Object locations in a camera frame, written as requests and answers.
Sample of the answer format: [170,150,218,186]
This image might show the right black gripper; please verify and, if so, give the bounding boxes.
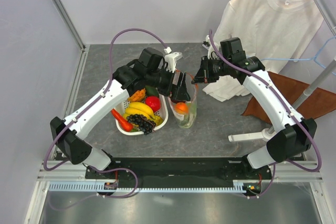
[192,55,232,84]

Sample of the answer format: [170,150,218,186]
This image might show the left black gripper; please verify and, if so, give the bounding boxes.
[146,66,190,102]

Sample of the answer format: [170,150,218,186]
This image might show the clear zip top bag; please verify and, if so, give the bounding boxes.
[168,73,198,129]

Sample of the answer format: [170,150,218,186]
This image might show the green toy avocado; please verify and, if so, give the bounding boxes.
[145,86,159,98]

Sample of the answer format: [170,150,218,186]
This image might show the black toy grapes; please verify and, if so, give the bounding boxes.
[127,114,156,135]

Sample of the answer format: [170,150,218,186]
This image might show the toy cabbage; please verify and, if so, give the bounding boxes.
[176,102,197,128]

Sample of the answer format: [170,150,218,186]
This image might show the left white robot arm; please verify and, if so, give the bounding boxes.
[50,48,191,178]

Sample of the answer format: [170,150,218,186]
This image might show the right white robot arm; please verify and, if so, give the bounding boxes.
[192,37,317,179]

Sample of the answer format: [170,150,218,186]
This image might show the white plastic fruit basket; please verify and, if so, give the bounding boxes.
[114,95,169,136]

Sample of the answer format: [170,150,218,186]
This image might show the toy pineapple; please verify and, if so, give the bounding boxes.
[128,89,146,102]

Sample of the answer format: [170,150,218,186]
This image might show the yellow toy bananas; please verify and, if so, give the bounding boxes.
[123,102,163,126]

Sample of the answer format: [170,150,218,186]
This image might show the white clothes rack stand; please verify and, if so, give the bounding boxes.
[228,60,335,142]

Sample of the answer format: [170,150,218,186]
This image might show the white t-shirt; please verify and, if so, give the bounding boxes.
[213,0,323,73]

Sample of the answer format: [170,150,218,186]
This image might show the blue clothes hanger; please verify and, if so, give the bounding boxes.
[262,36,335,69]

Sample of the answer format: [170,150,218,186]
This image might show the brown cloth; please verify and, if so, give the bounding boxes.
[242,72,336,124]

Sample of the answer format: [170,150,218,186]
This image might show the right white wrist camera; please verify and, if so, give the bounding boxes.
[202,35,211,50]

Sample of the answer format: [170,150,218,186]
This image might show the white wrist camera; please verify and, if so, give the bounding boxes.
[164,47,183,72]
[202,35,211,50]

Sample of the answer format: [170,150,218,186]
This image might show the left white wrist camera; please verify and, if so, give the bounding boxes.
[164,47,183,72]

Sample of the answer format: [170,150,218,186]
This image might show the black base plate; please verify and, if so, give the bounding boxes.
[85,156,274,188]

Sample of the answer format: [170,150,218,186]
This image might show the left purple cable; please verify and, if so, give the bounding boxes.
[42,27,173,211]

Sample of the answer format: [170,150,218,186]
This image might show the purple cable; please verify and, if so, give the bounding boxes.
[208,29,322,200]
[42,27,173,211]

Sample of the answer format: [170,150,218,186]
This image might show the slotted cable duct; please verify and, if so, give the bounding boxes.
[48,181,247,194]

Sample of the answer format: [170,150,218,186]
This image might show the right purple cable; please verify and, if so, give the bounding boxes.
[208,29,322,200]

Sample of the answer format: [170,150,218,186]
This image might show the aluminium frame post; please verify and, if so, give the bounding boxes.
[52,0,86,51]

